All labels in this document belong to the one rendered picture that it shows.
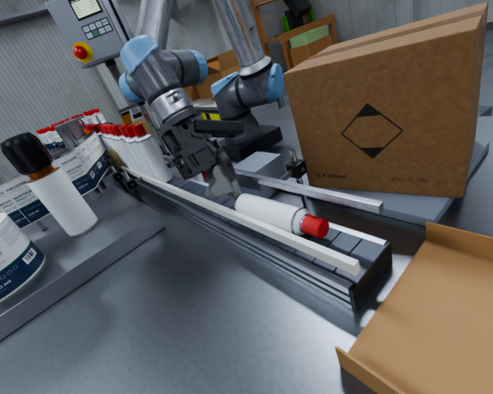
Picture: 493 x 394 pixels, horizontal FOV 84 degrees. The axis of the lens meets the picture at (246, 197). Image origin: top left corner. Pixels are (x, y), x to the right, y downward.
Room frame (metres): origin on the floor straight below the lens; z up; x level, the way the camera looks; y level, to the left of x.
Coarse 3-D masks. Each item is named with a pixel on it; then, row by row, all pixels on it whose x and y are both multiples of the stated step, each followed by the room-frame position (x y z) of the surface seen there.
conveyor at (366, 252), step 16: (176, 176) 0.91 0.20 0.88; (192, 192) 0.73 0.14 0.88; (240, 224) 0.48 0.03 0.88; (272, 240) 0.40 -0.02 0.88; (320, 240) 0.35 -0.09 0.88; (336, 240) 0.34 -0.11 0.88; (352, 240) 0.33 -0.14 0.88; (368, 240) 0.32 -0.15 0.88; (304, 256) 0.33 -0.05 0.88; (352, 256) 0.30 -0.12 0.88; (368, 256) 0.29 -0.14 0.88; (336, 272) 0.28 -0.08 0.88
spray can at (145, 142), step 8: (136, 128) 0.89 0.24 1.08; (144, 128) 0.90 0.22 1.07; (136, 136) 0.89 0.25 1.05; (144, 136) 0.89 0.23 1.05; (144, 144) 0.88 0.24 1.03; (152, 144) 0.89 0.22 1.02; (144, 152) 0.88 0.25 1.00; (152, 152) 0.88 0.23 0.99; (152, 160) 0.88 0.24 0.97; (160, 160) 0.89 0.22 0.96; (152, 168) 0.88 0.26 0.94; (160, 168) 0.88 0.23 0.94; (160, 176) 0.88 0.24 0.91; (168, 176) 0.88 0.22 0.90
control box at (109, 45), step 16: (64, 0) 1.07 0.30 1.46; (64, 16) 1.07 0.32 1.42; (96, 16) 1.06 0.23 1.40; (64, 32) 1.07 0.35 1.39; (80, 32) 1.07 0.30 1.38; (112, 32) 1.06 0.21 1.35; (96, 48) 1.07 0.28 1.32; (112, 48) 1.06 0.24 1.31; (80, 64) 1.07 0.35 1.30; (96, 64) 1.12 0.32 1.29
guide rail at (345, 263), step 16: (144, 176) 0.93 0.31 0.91; (176, 192) 0.71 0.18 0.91; (208, 208) 0.57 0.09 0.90; (224, 208) 0.51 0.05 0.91; (256, 224) 0.42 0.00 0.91; (288, 240) 0.35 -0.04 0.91; (304, 240) 0.33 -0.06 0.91; (320, 256) 0.30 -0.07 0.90; (336, 256) 0.27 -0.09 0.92; (352, 272) 0.25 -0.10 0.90
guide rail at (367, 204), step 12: (168, 156) 0.88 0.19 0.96; (252, 180) 0.51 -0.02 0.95; (264, 180) 0.48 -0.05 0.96; (276, 180) 0.46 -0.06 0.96; (300, 192) 0.40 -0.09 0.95; (312, 192) 0.38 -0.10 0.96; (324, 192) 0.36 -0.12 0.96; (336, 192) 0.35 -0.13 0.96; (348, 204) 0.33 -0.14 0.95; (360, 204) 0.31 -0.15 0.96; (372, 204) 0.29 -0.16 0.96
